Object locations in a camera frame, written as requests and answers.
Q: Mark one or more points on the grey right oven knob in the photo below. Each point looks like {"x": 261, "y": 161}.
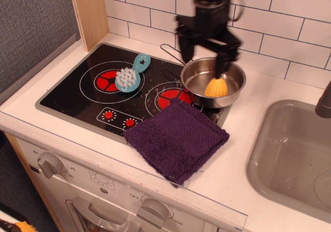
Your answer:
{"x": 153, "y": 212}

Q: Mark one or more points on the teal scrubber brush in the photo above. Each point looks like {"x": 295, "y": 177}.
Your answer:
{"x": 128, "y": 79}

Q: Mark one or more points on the yellow toy corn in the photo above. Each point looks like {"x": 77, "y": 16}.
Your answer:
{"x": 216, "y": 88}

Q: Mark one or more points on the grey left oven knob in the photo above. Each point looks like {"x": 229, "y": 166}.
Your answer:
{"x": 49, "y": 164}

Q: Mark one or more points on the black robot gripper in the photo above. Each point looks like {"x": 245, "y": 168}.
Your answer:
{"x": 208, "y": 28}

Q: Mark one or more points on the stainless steel pot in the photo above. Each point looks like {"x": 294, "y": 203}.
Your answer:
{"x": 197, "y": 74}

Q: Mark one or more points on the purple folded cloth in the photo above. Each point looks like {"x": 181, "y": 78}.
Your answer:
{"x": 177, "y": 141}

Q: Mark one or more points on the red stove knob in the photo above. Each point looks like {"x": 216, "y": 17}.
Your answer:
{"x": 108, "y": 115}
{"x": 130, "y": 123}

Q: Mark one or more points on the red right stove knob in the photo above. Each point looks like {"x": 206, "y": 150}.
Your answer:
{"x": 130, "y": 123}

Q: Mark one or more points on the orange object bottom corner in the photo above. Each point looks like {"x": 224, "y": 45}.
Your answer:
{"x": 25, "y": 227}

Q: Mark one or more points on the grey oven door handle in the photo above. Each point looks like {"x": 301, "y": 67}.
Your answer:
{"x": 92, "y": 220}

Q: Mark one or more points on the white toy oven front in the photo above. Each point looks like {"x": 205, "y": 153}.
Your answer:
{"x": 115, "y": 199}

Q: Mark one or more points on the red left stove knob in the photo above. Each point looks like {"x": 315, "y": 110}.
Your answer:
{"x": 108, "y": 115}

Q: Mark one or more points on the grey sink basin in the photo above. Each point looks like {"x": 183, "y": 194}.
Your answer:
{"x": 290, "y": 159}

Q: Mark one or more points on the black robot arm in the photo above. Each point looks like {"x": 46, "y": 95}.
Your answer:
{"x": 208, "y": 28}

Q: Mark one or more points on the grey oven knob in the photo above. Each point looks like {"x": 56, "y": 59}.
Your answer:
{"x": 49, "y": 164}
{"x": 153, "y": 212}

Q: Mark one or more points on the grey faucet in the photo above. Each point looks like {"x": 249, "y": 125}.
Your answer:
{"x": 323, "y": 107}

